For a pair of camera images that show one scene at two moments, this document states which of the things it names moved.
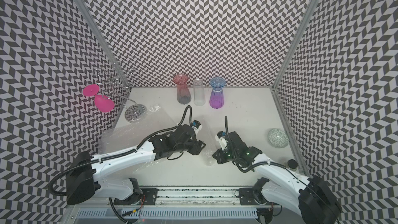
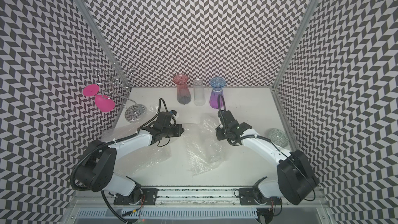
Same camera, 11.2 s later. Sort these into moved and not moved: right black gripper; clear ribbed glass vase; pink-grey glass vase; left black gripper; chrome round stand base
Moved: left black gripper; right black gripper
Not moved: chrome round stand base; clear ribbed glass vase; pink-grey glass vase
